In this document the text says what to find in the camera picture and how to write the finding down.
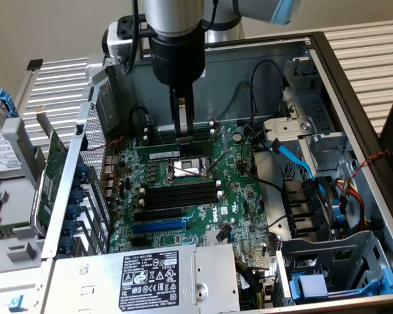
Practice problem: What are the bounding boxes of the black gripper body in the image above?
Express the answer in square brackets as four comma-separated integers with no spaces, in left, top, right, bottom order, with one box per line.
[150,31,206,91]

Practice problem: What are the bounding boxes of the green RAM stick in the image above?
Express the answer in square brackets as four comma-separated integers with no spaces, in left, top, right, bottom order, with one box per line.
[0,224,32,240]
[136,137,214,162]

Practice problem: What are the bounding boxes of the RAM slot white latches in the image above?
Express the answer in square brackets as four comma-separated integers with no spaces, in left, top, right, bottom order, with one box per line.
[139,196,225,212]
[144,126,215,140]
[141,184,222,200]

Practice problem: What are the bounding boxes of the thin metal locking lever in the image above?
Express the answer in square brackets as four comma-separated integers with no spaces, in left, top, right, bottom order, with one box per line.
[149,118,166,145]
[205,152,232,174]

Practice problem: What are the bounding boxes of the CPU socket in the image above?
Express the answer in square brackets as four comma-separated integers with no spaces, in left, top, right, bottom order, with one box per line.
[162,156,215,187]

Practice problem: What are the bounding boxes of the open PC case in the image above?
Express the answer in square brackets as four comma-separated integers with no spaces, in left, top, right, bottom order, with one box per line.
[41,31,393,314]

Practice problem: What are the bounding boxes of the green motherboard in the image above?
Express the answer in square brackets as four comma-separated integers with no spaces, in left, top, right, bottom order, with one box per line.
[100,122,279,259]

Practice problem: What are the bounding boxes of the long black expansion slot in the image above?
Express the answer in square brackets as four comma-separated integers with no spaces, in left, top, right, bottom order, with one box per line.
[133,207,184,224]

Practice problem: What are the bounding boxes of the blue card retention clip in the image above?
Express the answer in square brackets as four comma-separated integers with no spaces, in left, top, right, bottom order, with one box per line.
[68,188,85,205]
[67,203,83,220]
[58,234,75,253]
[74,162,91,184]
[62,218,79,237]

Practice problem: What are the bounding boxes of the blue expansion slot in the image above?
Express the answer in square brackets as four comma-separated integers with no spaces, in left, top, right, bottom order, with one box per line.
[132,219,187,234]

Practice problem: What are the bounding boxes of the silver finned heatsink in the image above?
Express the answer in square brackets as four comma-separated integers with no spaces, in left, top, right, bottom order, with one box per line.
[202,228,232,246]

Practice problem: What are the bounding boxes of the silver disk bay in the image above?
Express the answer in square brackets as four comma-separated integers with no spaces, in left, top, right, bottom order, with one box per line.
[261,57,360,179]

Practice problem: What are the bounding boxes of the green graphics card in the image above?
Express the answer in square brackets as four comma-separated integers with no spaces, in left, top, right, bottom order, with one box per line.
[35,106,69,237]

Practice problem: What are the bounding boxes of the short black expansion slot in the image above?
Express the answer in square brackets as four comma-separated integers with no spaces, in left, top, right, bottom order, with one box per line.
[130,236,149,249]

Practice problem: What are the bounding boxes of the black case fan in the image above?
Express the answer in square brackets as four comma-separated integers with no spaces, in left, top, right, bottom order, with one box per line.
[281,178,335,241]

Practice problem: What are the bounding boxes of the grey parts rack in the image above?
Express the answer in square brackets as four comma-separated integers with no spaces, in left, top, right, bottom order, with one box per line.
[0,116,53,277]

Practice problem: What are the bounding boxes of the silver hard disk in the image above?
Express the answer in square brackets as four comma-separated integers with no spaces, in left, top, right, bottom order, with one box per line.
[0,99,24,179]

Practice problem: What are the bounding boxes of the silver power supply unit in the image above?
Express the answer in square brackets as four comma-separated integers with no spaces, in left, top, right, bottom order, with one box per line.
[41,241,242,314]

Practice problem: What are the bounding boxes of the blue disk caddy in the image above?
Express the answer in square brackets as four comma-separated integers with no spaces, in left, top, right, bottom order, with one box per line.
[290,268,393,304]

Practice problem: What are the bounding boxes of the grey disk bay cage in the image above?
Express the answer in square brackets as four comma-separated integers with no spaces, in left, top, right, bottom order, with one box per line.
[274,230,393,305]

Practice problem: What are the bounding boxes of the blue plastic latch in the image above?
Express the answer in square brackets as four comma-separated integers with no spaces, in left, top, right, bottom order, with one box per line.
[9,294,29,313]

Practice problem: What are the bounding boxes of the black camera cable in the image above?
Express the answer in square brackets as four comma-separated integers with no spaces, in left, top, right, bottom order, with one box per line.
[119,0,141,77]

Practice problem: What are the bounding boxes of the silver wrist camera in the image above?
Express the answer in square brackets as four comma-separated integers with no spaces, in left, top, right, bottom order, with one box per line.
[106,18,153,63]

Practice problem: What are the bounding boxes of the black looped wire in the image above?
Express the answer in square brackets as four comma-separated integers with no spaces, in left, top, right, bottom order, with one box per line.
[250,60,285,124]

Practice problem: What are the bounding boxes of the red black twisted wire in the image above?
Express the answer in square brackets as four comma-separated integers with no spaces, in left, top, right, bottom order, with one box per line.
[353,149,392,177]
[84,136,125,194]

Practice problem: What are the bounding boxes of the blue flat data wire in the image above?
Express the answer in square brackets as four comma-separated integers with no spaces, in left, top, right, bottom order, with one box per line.
[270,137,345,232]

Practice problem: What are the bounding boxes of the blue disk bracket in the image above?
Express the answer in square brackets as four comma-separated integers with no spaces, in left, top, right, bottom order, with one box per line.
[0,87,20,118]

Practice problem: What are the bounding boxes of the black yellow wire bundle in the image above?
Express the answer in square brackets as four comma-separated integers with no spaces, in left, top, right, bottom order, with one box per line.
[234,256,276,310]

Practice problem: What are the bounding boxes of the red yellow power wires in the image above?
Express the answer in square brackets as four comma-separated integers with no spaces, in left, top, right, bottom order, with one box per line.
[333,178,363,226]

